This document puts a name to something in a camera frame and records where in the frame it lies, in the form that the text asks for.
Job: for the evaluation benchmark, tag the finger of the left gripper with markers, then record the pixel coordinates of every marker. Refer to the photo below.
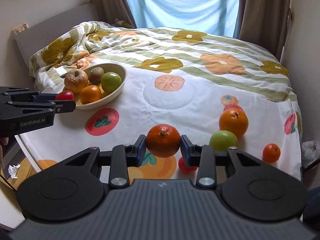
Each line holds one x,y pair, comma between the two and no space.
45,97
63,106

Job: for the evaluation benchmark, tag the mandarin orange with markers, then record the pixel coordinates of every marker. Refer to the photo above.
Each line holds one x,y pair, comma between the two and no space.
163,140

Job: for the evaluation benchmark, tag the small tangerine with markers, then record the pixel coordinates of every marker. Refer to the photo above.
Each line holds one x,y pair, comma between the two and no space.
271,153

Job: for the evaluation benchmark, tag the brown curtain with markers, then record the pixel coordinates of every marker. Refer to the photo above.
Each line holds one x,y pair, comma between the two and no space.
109,10
264,23

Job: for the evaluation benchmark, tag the floral striped duvet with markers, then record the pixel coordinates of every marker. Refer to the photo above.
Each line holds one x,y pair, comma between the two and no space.
223,60

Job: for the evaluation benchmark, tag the white plastic bag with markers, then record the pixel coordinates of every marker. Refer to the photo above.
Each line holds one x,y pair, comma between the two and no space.
310,152

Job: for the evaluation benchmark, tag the grey bed headboard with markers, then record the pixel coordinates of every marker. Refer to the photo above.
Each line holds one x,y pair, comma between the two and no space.
40,35

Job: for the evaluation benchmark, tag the kiwi with green sticker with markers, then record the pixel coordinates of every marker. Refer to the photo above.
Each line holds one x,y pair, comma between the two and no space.
95,75

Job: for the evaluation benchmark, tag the orange in bowl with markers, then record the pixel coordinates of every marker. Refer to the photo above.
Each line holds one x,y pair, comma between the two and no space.
90,94

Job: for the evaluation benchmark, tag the green apple in bowl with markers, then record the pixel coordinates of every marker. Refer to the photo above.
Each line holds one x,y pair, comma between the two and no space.
110,81

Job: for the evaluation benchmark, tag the floral pillow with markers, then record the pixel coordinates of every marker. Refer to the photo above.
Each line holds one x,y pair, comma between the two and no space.
122,23

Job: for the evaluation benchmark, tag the small red tomato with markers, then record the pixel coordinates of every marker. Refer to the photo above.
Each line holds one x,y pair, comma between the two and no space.
65,95

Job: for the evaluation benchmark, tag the large orange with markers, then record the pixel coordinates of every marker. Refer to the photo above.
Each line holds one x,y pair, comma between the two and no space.
235,121

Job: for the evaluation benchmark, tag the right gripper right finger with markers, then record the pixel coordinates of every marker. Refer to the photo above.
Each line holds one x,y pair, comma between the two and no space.
202,157

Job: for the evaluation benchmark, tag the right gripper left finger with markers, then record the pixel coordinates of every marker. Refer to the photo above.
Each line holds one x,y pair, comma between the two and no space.
124,156

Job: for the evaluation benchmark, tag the crumpled white paper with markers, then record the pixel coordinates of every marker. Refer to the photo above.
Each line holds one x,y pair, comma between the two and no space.
13,169

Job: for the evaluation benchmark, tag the brown right curtain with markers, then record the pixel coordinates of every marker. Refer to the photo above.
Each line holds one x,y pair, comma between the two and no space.
264,23

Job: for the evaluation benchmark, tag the brown left curtain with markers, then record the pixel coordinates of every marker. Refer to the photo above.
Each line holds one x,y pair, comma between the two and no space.
109,10

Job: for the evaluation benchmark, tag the white fruit print cloth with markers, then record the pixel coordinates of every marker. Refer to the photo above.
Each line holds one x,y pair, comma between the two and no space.
194,110

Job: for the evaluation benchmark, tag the cream fruit bowl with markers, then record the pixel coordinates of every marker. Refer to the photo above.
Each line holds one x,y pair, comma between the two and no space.
106,98

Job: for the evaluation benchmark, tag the green apple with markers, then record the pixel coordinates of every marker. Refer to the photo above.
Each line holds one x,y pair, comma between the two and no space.
110,81
222,140

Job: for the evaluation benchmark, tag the light blue window sheet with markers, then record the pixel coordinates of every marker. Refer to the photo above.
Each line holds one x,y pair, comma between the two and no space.
216,17

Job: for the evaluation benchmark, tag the wall power socket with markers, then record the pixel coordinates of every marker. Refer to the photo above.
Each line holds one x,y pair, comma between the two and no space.
20,28

